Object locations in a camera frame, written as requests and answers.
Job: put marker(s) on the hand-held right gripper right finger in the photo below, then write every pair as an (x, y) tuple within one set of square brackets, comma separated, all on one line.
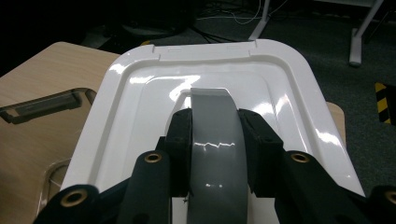
[(261, 155)]

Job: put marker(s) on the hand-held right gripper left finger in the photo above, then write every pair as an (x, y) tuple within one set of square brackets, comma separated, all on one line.
[(179, 149)]

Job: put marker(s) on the grey translucent storage box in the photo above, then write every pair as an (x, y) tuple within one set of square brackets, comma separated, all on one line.
[(37, 105)]

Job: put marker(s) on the black yellow striped stand base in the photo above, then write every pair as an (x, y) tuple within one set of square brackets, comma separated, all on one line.
[(384, 102)]

